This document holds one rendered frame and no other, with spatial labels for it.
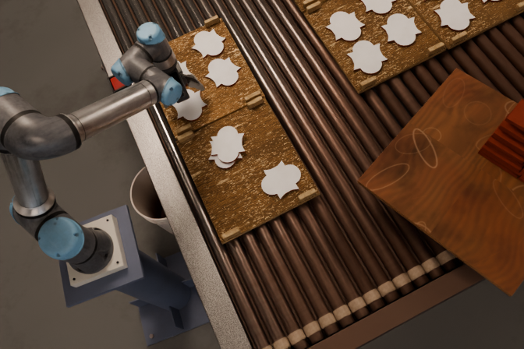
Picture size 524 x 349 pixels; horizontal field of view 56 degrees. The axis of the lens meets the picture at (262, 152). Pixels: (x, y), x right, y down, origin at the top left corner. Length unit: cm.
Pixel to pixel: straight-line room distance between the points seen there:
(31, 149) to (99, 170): 171
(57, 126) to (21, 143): 9
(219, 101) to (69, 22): 202
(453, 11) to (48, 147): 143
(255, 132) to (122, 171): 133
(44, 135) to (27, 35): 253
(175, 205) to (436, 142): 85
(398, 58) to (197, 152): 78
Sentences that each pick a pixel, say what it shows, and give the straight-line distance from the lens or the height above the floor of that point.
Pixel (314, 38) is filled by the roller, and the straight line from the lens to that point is 191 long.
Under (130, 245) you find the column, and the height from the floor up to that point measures 87.
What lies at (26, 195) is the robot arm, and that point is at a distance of 154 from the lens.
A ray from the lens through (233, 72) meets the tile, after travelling 183.
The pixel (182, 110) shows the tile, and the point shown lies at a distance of 180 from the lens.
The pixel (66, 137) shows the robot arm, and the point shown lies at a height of 146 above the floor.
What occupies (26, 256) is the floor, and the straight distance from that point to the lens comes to 299.
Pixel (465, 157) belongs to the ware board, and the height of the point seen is 104.
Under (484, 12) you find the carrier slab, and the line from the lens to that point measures 200.
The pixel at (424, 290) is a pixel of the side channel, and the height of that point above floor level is 95.
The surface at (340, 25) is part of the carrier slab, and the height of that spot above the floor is 95.
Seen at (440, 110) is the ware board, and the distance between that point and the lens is 162.
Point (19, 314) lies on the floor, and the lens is 293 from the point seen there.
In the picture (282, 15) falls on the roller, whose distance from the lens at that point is 199.
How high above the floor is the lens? 244
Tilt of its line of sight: 64 degrees down
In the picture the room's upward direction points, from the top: 19 degrees counter-clockwise
